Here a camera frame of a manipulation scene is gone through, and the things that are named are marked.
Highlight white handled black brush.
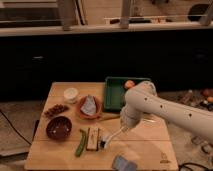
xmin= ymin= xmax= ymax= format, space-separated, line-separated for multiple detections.
xmin=100 ymin=127 xmax=125 ymax=149

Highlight blue sponge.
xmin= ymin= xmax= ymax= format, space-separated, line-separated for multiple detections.
xmin=112 ymin=155 xmax=137 ymax=171

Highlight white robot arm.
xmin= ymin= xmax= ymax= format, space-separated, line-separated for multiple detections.
xmin=120 ymin=81 xmax=213 ymax=143

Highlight grey blue cloth in bowl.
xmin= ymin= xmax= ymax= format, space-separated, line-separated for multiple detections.
xmin=81 ymin=95 xmax=97 ymax=116

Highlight dark purple bowl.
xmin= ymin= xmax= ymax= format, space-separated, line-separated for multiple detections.
xmin=46 ymin=116 xmax=72 ymax=141

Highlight green plastic tray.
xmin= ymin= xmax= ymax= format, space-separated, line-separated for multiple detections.
xmin=103 ymin=77 xmax=149 ymax=113

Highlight orange ball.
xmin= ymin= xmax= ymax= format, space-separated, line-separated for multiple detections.
xmin=124 ymin=80 xmax=135 ymax=90

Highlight wooden block eraser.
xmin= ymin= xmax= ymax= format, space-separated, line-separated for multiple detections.
xmin=86 ymin=127 xmax=99 ymax=151

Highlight brown grape bunch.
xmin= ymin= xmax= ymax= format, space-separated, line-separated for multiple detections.
xmin=44 ymin=104 xmax=69 ymax=117

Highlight spice bottles on floor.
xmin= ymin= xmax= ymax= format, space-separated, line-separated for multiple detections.
xmin=179 ymin=88 xmax=213 ymax=112

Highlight yellow handled knife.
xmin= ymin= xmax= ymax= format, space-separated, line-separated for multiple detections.
xmin=98 ymin=113 xmax=120 ymax=121

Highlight black cable on floor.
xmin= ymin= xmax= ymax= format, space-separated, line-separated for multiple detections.
xmin=0 ymin=109 xmax=34 ymax=146

